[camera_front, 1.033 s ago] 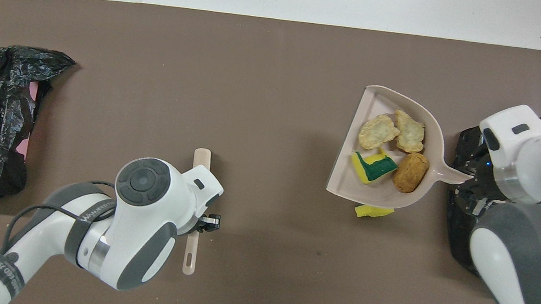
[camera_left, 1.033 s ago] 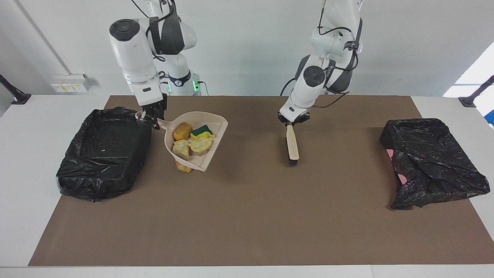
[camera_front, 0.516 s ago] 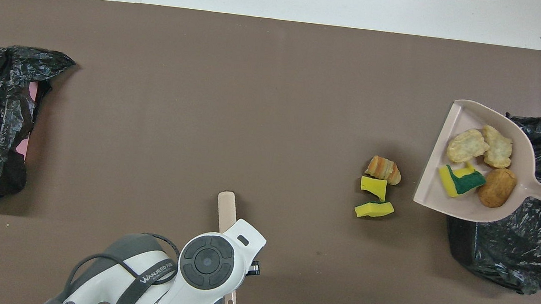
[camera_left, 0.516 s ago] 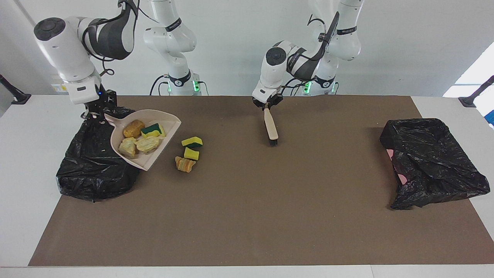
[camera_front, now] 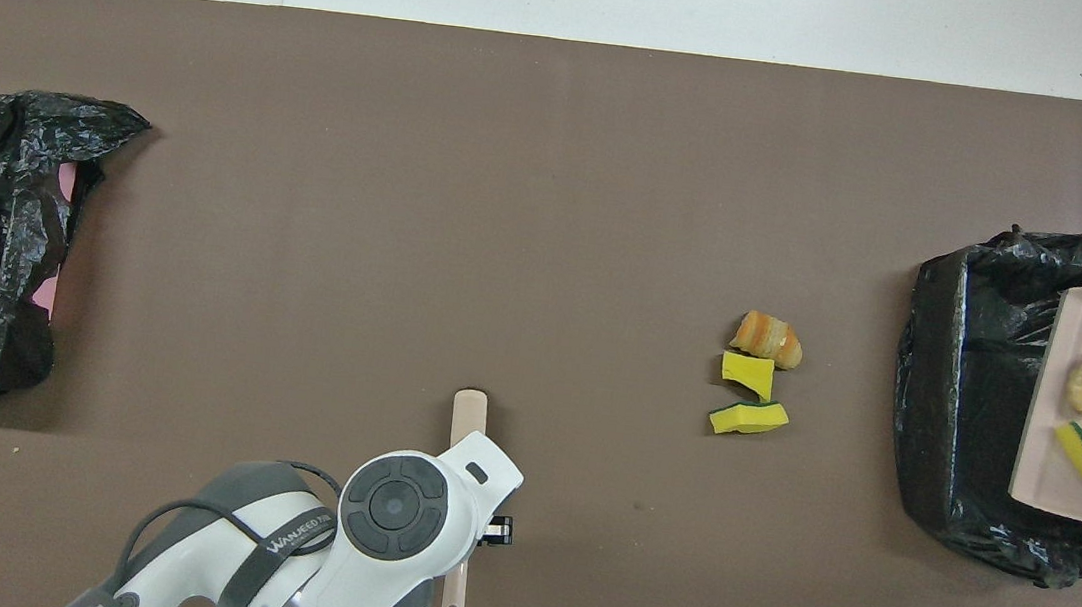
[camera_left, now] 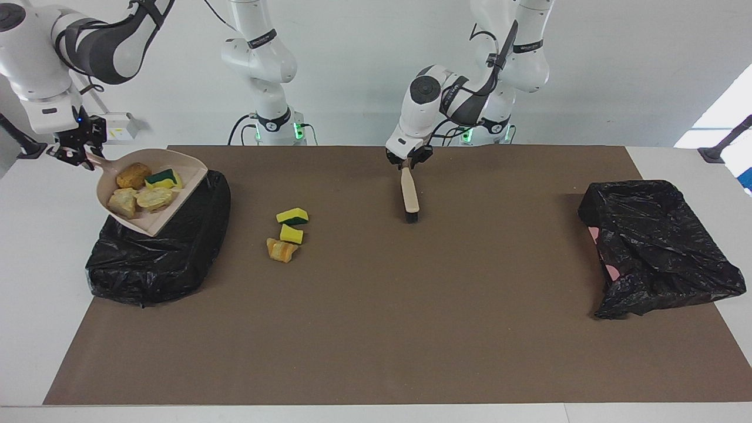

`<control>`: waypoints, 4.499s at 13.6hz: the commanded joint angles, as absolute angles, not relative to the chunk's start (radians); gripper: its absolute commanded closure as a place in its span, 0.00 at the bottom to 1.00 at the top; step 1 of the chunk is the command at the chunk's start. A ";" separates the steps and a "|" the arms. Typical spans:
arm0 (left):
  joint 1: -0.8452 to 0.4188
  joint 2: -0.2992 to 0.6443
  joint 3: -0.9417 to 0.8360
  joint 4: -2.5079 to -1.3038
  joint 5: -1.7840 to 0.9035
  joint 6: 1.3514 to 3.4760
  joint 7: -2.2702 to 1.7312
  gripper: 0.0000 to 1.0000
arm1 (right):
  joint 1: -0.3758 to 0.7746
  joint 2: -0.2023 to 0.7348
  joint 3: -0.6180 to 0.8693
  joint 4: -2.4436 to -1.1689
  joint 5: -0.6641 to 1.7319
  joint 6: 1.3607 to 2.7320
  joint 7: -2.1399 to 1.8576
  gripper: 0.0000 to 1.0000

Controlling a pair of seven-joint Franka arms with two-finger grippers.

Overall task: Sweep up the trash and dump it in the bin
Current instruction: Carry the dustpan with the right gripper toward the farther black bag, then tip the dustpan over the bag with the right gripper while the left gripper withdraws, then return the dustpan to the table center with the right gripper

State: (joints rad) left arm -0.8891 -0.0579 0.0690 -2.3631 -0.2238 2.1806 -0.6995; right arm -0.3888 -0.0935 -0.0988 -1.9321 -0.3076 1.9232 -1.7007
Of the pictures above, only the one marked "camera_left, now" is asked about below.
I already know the white wall socket box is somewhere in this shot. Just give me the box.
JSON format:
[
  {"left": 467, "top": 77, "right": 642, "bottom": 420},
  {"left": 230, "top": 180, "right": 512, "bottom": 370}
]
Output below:
[{"left": 97, "top": 113, "right": 139, "bottom": 142}]

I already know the orange brown foam chunk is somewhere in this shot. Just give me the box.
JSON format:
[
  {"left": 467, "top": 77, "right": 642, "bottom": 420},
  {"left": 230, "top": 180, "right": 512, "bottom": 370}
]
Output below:
[{"left": 116, "top": 163, "right": 152, "bottom": 190}]

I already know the brown table mat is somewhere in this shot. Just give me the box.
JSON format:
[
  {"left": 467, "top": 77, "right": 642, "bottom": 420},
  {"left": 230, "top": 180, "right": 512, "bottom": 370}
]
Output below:
[{"left": 42, "top": 145, "right": 752, "bottom": 406}]

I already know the beige brush with black bristles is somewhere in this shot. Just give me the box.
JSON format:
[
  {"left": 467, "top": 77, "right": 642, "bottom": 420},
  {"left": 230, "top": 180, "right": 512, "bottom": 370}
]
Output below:
[{"left": 401, "top": 166, "right": 421, "bottom": 224}]

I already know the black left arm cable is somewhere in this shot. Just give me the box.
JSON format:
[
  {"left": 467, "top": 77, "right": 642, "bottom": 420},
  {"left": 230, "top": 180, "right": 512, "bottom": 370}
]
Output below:
[{"left": 432, "top": 23, "right": 506, "bottom": 147}]

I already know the pale beige foam piece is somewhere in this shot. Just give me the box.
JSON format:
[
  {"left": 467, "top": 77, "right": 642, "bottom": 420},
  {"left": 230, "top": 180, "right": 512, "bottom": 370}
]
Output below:
[{"left": 136, "top": 186, "right": 174, "bottom": 212}]

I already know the yellow green wedge sponge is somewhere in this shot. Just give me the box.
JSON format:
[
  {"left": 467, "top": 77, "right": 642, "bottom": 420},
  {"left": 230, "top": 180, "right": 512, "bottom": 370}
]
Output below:
[{"left": 276, "top": 207, "right": 310, "bottom": 226}]

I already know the orange yellow sponge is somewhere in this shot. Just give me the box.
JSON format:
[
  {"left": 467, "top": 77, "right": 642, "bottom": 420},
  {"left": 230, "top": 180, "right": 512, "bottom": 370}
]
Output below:
[{"left": 266, "top": 237, "right": 298, "bottom": 263}]

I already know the pink bin under black bag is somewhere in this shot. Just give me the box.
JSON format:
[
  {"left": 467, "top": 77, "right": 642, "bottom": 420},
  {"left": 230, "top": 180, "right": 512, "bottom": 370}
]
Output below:
[{"left": 578, "top": 180, "right": 747, "bottom": 320}]

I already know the bin lined with black bag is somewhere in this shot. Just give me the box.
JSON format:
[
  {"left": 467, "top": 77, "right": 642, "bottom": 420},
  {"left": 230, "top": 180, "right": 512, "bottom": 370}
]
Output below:
[{"left": 85, "top": 169, "right": 231, "bottom": 307}]

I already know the pale yellow white foam chunk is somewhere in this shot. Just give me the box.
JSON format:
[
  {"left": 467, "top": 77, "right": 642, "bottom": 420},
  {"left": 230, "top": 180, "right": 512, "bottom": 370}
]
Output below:
[{"left": 108, "top": 188, "right": 139, "bottom": 219}]

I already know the black stand with foot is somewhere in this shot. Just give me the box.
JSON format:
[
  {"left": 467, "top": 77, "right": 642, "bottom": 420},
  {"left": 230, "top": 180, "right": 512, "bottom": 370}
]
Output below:
[
  {"left": 698, "top": 115, "right": 752, "bottom": 164},
  {"left": 0, "top": 112, "right": 48, "bottom": 160}
]

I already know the black base cable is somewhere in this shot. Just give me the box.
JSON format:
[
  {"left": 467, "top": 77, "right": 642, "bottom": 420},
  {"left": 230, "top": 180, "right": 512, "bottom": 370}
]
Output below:
[{"left": 228, "top": 113, "right": 262, "bottom": 146}]

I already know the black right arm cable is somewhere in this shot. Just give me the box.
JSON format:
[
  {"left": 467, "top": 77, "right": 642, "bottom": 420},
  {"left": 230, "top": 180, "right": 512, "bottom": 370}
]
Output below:
[{"left": 203, "top": 0, "right": 237, "bottom": 31}]

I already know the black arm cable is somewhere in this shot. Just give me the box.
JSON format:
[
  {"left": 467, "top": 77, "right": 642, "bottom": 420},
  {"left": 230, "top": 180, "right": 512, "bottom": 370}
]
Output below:
[
  {"left": 432, "top": 23, "right": 506, "bottom": 147},
  {"left": 203, "top": 0, "right": 237, "bottom": 31}
]

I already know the yellow green notched sponge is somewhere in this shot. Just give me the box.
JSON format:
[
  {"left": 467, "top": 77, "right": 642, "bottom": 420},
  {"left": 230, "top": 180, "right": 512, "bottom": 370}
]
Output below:
[{"left": 145, "top": 169, "right": 184, "bottom": 191}]

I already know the beige plastic dustpan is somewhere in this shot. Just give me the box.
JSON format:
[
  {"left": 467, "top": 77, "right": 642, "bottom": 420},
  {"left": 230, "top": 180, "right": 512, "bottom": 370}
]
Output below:
[{"left": 85, "top": 148, "right": 209, "bottom": 237}]

